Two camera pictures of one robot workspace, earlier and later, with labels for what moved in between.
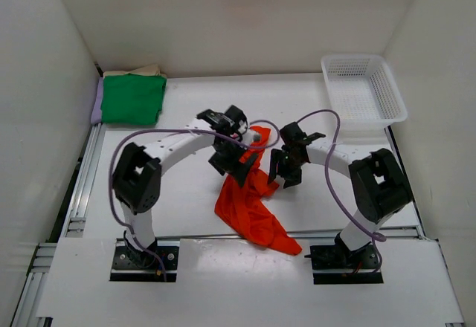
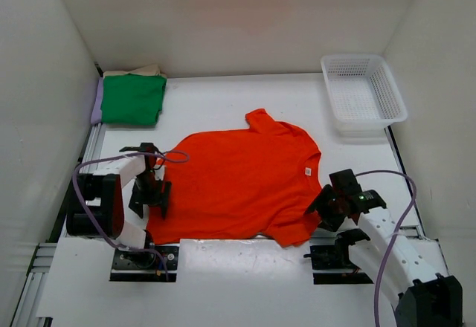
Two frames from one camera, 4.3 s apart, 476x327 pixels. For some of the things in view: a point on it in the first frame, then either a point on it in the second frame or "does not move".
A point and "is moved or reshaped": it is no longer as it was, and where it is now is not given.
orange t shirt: [246, 207] is moved or reshaped
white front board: [222, 282] does not move
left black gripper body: [230, 164] -> [149, 197]
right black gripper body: [284, 166] -> [325, 207]
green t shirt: [132, 99] does not move
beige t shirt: [152, 70] does not move
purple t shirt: [96, 114] does not move
